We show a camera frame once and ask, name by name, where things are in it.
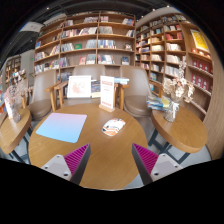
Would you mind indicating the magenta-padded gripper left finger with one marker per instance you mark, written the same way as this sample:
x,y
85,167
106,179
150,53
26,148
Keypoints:
x,y
75,160

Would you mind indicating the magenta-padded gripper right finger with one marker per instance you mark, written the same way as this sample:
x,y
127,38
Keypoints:
x,y
146,160

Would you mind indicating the white and orange computer mouse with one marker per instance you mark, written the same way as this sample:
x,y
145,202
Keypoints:
x,y
113,127

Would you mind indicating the pink-blue gradient mouse pad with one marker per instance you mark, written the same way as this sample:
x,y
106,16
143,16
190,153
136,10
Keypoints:
x,y
61,127

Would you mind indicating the round wooden side table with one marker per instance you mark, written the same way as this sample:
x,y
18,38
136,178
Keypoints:
x,y
13,131
183,130

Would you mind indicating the glass vase with beige flowers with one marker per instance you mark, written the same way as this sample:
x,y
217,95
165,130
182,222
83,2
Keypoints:
x,y
172,111

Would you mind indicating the blue and yellow book stack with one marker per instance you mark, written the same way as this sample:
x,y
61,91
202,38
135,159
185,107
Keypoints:
x,y
156,103

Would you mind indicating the brown leather wooden armchair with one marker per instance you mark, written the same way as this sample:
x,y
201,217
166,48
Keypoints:
x,y
41,100
136,96
88,70
28,91

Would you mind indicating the white framed floral picture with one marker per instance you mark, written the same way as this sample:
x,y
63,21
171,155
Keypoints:
x,y
79,86

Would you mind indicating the dark cover book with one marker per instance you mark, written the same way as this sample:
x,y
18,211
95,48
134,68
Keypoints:
x,y
95,88

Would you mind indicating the acrylic sign with wooden base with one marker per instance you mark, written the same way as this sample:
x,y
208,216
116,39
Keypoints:
x,y
107,91

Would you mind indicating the light blue book stack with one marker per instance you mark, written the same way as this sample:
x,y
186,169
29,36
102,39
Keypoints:
x,y
121,80

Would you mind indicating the small distant wooden bookshelf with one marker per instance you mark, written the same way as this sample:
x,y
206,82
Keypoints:
x,y
13,71

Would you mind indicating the curved wooden bookshelf unit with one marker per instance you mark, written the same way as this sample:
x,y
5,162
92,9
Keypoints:
x,y
173,50

